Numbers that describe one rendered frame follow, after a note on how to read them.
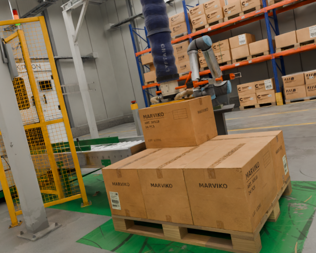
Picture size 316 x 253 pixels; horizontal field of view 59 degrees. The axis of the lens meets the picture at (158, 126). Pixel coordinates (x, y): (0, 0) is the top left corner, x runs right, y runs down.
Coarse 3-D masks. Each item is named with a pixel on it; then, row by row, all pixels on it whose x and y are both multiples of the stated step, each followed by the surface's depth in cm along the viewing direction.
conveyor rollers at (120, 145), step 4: (140, 140) 346; (104, 144) 381; (108, 144) 374; (112, 144) 368; (116, 144) 361; (120, 144) 354; (124, 144) 347; (128, 144) 340; (132, 144) 332; (92, 148) 365; (96, 148) 358; (100, 148) 351; (104, 148) 345; (108, 148) 338; (112, 148) 331; (116, 148) 324; (120, 148) 317
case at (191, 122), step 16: (208, 96) 267; (144, 112) 273; (160, 112) 261; (176, 112) 250; (192, 112) 242; (208, 112) 264; (144, 128) 277; (160, 128) 265; (176, 128) 254; (192, 128) 243; (208, 128) 261; (160, 144) 269; (176, 144) 257; (192, 144) 247
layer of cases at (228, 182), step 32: (128, 160) 243; (160, 160) 219; (192, 160) 198; (224, 160) 181; (256, 160) 180; (128, 192) 218; (160, 192) 199; (192, 192) 183; (224, 192) 169; (256, 192) 175; (192, 224) 188; (224, 224) 174; (256, 224) 170
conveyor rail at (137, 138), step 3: (120, 138) 370; (123, 138) 365; (126, 138) 362; (129, 138) 358; (132, 138) 355; (135, 138) 352; (138, 138) 349; (141, 138) 346; (120, 141) 369; (123, 141) 366; (126, 141) 363; (132, 141) 356
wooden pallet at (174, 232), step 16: (288, 176) 240; (288, 192) 236; (272, 208) 196; (128, 224) 231; (176, 224) 196; (176, 240) 199; (192, 240) 193; (208, 240) 189; (224, 240) 185; (240, 240) 169; (256, 240) 166
